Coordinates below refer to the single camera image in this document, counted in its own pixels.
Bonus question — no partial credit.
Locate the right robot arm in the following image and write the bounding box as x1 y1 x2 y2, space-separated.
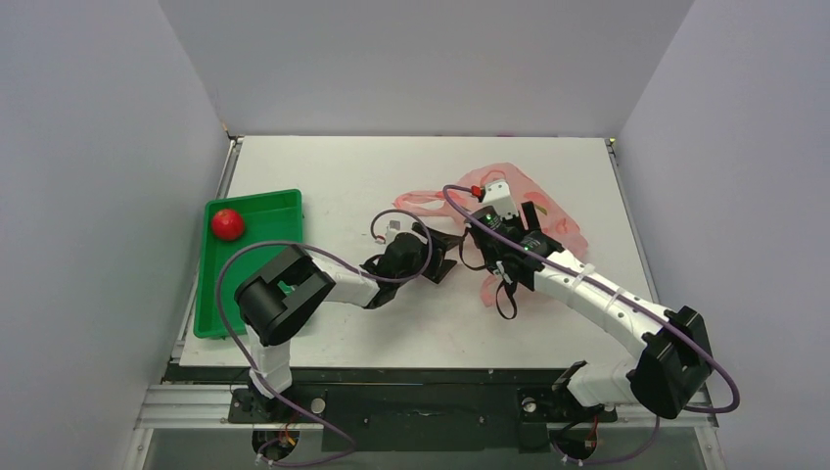
466 206 714 419

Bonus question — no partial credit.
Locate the aluminium frame rail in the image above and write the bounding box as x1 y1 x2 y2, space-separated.
134 385 718 430

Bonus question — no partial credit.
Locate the red fake apple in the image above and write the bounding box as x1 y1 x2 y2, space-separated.
209 209 246 242

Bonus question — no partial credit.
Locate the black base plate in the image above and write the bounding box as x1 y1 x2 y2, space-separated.
162 363 639 460

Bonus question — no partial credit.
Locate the pink plastic bag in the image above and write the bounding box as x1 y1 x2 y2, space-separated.
392 162 590 310

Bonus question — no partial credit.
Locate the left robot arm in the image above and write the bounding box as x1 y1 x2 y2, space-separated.
234 222 464 421

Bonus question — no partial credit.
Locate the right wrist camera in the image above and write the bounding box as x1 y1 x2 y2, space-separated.
482 179 519 220

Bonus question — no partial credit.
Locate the green plastic tray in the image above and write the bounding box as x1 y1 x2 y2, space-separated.
192 189 303 339

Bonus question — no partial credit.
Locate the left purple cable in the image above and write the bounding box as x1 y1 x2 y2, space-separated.
214 209 435 468

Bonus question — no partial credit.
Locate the black loop cable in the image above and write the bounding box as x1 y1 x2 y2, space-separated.
457 226 520 322

